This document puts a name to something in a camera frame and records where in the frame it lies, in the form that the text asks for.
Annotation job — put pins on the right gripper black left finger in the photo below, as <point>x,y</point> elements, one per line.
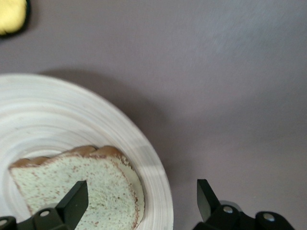
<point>72,206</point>

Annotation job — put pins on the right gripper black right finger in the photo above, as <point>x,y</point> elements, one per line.
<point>211,208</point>

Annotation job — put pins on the slice of brown-crust bread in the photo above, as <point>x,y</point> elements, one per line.
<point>108,179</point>

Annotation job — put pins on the round light wooden plate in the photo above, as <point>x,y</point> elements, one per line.
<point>60,115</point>

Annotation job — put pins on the brown table cover sheet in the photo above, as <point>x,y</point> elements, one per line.
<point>216,95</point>

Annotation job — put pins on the yellow oven mitt with thumb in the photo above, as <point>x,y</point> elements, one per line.
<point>12,16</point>

